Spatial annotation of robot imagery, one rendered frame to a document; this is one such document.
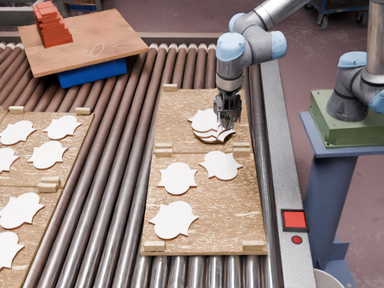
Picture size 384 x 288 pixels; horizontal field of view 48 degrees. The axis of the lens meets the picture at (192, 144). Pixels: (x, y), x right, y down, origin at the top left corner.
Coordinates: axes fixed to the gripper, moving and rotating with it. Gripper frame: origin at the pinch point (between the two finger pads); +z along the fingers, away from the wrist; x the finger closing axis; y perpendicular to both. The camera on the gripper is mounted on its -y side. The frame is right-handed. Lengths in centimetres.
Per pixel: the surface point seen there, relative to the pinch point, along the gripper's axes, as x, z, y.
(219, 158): -2.5, 10.6, 5.6
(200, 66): -9, 26, -60
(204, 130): -7.2, 9.4, -6.1
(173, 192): -17.2, 7.5, 21.4
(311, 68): 87, 146, -197
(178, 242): -15.2, 5.2, 39.5
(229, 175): 0.5, 9.0, 14.2
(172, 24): -40, 164, -292
